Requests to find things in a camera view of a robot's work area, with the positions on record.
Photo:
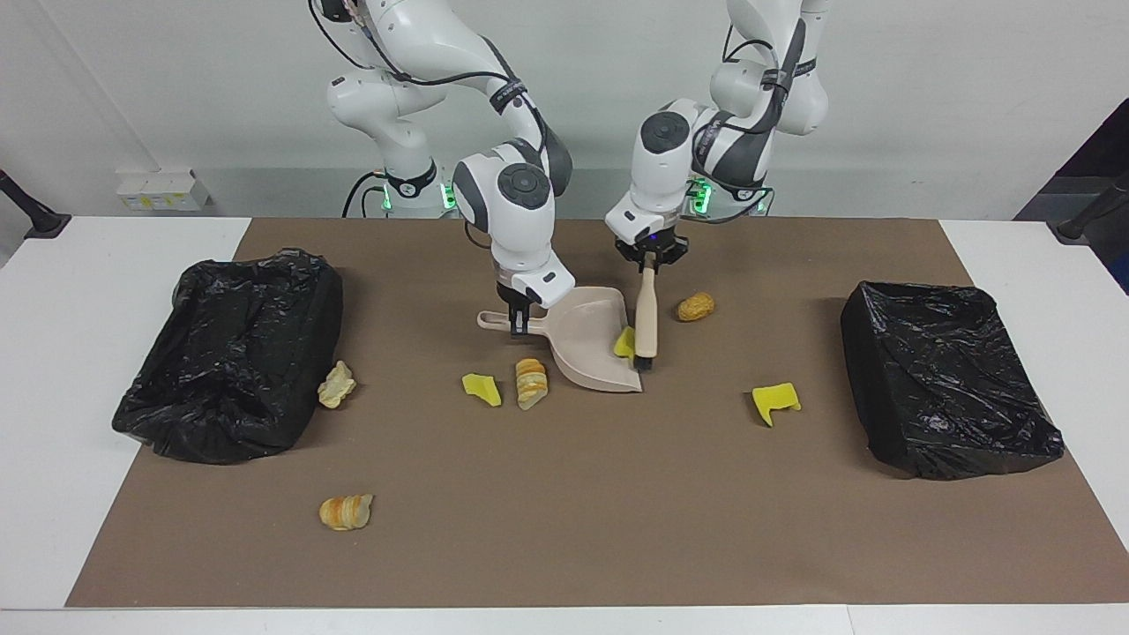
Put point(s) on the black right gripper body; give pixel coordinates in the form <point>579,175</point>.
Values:
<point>513,295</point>

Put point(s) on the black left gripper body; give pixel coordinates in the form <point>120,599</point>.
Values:
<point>653,241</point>

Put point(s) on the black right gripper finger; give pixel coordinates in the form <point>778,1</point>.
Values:
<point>513,324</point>
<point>526,321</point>

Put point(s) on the brown bread roll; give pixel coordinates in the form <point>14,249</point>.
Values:
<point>696,307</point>

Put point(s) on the beige hand brush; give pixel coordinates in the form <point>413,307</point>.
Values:
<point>647,317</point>

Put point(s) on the striped croissant piece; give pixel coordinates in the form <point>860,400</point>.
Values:
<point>346,512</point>
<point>531,381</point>

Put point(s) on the beige plastic dustpan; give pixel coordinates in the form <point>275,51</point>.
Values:
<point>591,344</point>

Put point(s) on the yellow sponge piece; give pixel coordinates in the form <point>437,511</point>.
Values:
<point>774,399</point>
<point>481,388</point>
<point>625,343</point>

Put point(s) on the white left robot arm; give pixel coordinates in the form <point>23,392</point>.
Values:
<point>661,168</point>

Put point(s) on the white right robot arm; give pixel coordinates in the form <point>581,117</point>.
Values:
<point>520,229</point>

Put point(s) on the black trash bag bin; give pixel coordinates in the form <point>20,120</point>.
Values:
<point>944,388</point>
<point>229,362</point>

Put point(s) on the pale bread piece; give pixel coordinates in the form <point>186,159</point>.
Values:
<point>336,385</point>

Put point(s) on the brown table mat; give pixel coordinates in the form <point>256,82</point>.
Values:
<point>529,547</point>

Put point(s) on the white power strip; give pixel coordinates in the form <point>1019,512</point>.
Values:
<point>159,192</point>

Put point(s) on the black camera stand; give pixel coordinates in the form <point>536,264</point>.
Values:
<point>44,225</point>
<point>1080,225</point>

